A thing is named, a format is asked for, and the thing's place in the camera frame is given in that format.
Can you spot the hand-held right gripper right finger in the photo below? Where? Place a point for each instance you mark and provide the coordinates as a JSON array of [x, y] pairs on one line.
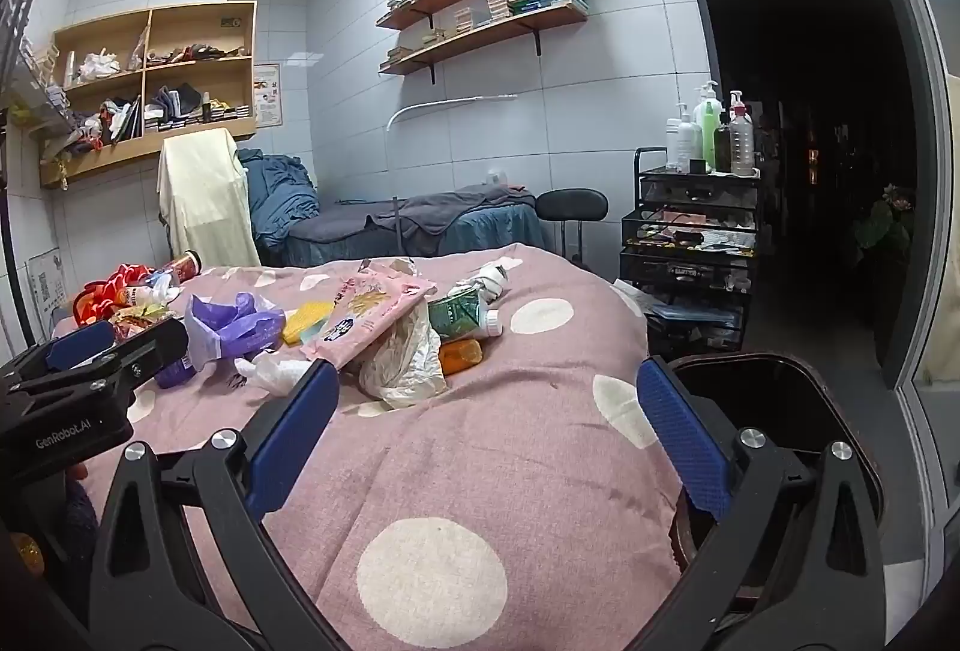
[[682, 441]]

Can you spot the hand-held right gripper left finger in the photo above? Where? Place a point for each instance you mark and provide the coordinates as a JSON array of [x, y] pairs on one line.
[[292, 441]]

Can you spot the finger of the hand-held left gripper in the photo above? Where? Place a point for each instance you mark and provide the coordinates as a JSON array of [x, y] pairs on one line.
[[146, 347], [79, 345]]

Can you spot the white tissue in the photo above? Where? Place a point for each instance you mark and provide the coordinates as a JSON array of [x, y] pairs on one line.
[[274, 373]]

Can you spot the purple plastic bag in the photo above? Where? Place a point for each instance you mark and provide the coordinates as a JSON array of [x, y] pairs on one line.
[[225, 325]]

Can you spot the black trash bin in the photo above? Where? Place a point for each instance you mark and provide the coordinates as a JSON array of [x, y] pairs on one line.
[[754, 388]]

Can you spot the yellow sponge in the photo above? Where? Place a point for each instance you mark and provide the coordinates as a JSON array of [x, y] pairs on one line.
[[307, 319]]

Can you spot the white plastic bag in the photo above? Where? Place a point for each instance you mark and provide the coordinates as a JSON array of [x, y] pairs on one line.
[[405, 366]]

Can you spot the pink snack packet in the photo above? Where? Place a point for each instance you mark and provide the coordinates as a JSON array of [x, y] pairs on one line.
[[360, 317]]

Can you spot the orange packet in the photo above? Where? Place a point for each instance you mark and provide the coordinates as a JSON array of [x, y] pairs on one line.
[[459, 357]]

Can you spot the green white carton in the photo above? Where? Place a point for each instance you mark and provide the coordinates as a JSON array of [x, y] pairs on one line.
[[457, 313]]

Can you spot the grey white wrapper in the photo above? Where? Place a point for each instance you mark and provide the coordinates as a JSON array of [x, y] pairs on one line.
[[487, 280]]

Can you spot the colourful snack wrapper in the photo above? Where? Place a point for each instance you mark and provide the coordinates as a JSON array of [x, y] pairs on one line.
[[142, 315]]

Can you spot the red plastic bag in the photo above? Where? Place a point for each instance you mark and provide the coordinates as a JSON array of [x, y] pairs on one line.
[[105, 298]]

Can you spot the snack can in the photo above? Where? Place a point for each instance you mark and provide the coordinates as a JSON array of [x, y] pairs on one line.
[[184, 265]]

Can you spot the blue paper folders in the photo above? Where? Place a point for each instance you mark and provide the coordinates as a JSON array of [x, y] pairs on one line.
[[697, 313]]

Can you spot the cream towel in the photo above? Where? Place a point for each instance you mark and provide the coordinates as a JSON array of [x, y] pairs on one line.
[[206, 193]]

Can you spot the pink polka dot blanket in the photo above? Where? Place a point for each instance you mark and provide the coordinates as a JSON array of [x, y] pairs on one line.
[[487, 456]]

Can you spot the blue bedding pile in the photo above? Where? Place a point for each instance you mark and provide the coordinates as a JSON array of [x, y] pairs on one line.
[[277, 193]]

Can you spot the black mesh trolley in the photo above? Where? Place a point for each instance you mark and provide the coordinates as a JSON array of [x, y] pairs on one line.
[[690, 191]]

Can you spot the black stool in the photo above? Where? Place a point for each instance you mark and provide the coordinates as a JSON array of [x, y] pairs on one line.
[[571, 203]]

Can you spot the small black jar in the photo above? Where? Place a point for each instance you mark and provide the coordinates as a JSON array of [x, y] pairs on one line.
[[698, 166]]

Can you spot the massage bed grey cover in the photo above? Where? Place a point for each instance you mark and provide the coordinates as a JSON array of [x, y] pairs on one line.
[[450, 205]]

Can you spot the dark bottle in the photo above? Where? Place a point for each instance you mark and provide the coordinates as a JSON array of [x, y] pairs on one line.
[[722, 147]]

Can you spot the potted plant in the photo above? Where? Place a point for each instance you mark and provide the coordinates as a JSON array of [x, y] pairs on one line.
[[881, 220]]

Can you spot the white pump bottle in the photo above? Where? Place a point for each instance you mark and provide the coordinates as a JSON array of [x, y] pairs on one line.
[[684, 141]]

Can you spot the wooden cubby shelf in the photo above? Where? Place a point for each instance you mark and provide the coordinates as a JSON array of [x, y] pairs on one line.
[[199, 25]]

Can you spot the sliding glass door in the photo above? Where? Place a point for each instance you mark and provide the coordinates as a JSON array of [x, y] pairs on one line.
[[937, 171]]

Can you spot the white wall notice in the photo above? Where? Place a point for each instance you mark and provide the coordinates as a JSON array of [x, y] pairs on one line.
[[45, 283]]

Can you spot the wall poster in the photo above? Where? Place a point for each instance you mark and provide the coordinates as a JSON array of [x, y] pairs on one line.
[[268, 96]]

